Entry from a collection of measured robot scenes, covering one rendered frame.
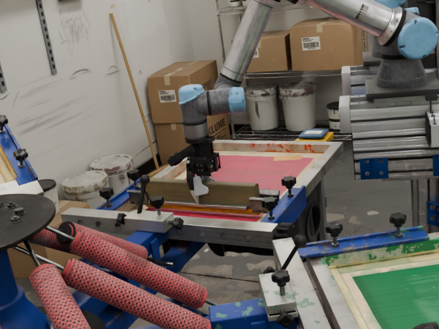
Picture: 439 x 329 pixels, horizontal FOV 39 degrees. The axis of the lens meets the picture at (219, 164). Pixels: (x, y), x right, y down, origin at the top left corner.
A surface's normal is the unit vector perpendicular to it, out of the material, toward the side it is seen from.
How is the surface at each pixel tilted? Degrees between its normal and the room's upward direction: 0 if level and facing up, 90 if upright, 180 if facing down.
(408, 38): 94
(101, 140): 90
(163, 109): 90
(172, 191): 90
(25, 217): 0
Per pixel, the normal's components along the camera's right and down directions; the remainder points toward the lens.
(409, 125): -0.19, 0.35
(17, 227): -0.13, -0.94
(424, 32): 0.13, 0.37
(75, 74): 0.90, 0.04
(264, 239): -0.43, 0.35
